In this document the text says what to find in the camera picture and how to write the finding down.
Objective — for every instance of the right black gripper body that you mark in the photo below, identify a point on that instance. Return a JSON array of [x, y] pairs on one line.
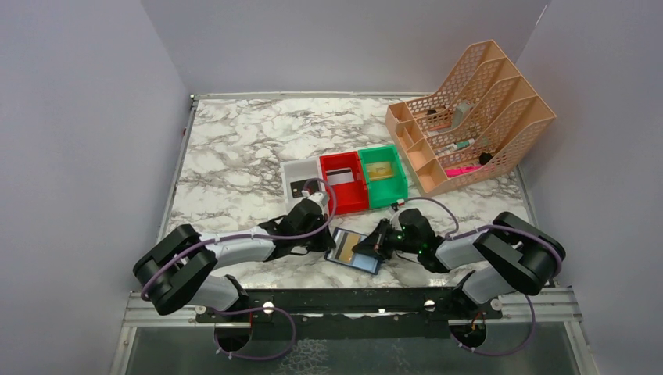
[[383, 240]]

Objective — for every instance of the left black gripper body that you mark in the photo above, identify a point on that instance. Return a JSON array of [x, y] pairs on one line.
[[315, 237]]

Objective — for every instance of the gold card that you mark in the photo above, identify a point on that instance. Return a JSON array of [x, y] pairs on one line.
[[379, 171], [345, 241]]

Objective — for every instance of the navy blue card holder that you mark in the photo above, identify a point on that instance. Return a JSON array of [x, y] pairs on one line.
[[360, 262]]

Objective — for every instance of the white plastic bin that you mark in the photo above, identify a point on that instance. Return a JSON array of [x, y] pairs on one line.
[[303, 169]]

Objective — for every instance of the red plastic bin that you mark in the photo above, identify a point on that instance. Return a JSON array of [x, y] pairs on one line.
[[352, 197]]

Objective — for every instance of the green plastic bin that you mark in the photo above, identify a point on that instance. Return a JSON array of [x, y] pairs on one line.
[[383, 193]]

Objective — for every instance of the peach desk organizer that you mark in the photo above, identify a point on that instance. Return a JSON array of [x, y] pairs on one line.
[[508, 118]]

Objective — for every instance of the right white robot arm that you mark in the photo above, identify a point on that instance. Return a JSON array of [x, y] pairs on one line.
[[520, 256]]

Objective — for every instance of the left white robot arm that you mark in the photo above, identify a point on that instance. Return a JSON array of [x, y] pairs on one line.
[[176, 271]]

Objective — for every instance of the black card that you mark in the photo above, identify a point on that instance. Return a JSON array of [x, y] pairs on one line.
[[299, 188]]

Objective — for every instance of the white grey card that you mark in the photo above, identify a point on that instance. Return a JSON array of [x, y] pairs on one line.
[[340, 176]]

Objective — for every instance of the green capped marker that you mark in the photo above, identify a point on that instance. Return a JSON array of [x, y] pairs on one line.
[[448, 149]]

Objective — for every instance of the black binder clip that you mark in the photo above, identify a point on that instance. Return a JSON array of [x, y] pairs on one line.
[[484, 158]]

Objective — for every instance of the grey eraser block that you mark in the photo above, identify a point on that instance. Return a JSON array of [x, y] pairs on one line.
[[460, 112]]

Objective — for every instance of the black front rail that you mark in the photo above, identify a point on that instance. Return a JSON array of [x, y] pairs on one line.
[[346, 313]]

